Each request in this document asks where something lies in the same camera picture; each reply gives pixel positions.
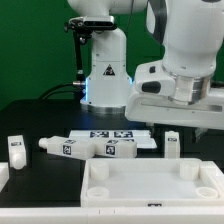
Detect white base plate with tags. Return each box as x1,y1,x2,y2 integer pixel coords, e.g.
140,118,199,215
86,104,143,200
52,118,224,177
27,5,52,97
69,130,157,149

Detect white front rail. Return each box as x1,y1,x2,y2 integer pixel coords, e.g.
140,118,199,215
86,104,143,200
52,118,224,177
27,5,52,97
0,206,224,224

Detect black cables behind base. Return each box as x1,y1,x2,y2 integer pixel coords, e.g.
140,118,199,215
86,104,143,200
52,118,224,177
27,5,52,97
38,83,83,100

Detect white left corner block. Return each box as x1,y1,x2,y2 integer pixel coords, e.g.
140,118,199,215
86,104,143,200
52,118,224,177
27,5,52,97
0,162,9,192

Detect white desk top panel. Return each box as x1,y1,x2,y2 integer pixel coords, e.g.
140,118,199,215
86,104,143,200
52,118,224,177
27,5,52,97
80,158,224,207

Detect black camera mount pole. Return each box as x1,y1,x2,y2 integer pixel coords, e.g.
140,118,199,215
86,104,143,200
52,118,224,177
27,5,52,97
73,31,85,87

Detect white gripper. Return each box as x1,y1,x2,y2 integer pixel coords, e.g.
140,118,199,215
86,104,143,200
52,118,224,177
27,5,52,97
125,87,224,143

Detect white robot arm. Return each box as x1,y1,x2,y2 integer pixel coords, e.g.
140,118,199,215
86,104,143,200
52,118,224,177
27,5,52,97
67,0,224,130

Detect black camera on mount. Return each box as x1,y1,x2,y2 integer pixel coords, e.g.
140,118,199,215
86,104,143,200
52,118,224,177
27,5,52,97
64,16,117,33

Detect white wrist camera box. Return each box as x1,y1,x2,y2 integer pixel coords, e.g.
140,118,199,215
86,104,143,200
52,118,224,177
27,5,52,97
134,60,175,96

